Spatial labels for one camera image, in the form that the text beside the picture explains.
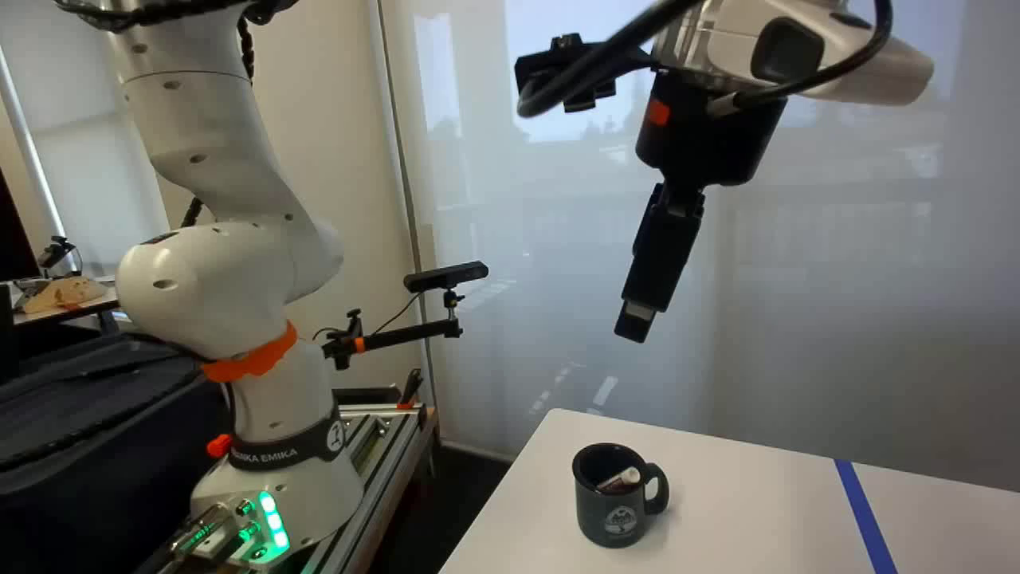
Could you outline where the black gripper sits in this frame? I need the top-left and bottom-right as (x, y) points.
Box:
(612, 66), (790, 344)

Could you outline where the red and white marker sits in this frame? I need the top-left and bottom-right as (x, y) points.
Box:
(591, 461), (644, 497)

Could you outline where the green-lit robot base box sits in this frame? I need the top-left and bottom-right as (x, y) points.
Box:
(165, 480), (297, 569)

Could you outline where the dark speckled mug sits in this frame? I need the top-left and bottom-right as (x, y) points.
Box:
(571, 441), (673, 552)

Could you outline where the blue tape strip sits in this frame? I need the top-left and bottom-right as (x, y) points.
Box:
(831, 456), (903, 574)

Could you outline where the wooden desk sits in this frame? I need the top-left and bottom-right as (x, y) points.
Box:
(8, 273), (121, 336)

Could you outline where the small black device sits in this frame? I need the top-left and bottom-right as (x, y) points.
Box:
(38, 234), (79, 273)

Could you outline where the black fabric bag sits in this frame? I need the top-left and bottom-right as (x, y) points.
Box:
(0, 326), (232, 574)

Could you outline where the dark monitor screen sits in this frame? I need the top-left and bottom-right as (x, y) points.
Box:
(0, 173), (40, 285)

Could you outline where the black stereo camera bar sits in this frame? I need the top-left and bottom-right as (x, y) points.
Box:
(400, 257), (491, 295)

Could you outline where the thin black camera cable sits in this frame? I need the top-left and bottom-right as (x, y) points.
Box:
(517, 0), (710, 122)

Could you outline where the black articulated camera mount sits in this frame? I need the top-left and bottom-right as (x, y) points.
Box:
(319, 285), (470, 372)

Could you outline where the black corrugated cable conduit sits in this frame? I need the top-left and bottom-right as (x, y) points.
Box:
(232, 0), (896, 122)

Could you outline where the aluminium frame rail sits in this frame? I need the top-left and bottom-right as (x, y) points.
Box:
(304, 381), (440, 574)

